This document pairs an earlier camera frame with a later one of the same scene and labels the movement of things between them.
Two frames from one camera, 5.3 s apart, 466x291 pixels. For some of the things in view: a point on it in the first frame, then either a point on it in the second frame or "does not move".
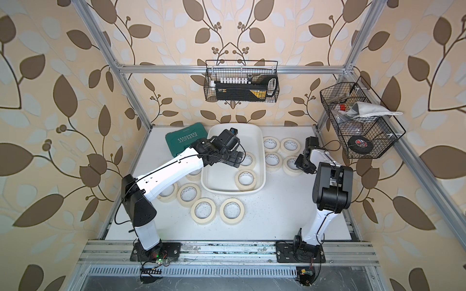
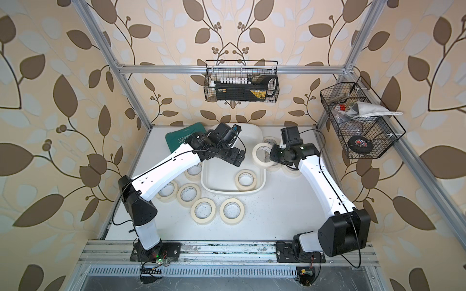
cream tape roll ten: x=248 y=161 → x=255 y=156
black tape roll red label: x=359 y=145 does not move
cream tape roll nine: x=273 y=161 does not move
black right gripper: x=298 y=162 → x=274 y=155
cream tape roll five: x=271 y=143 does not move
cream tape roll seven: x=289 y=167 does not move
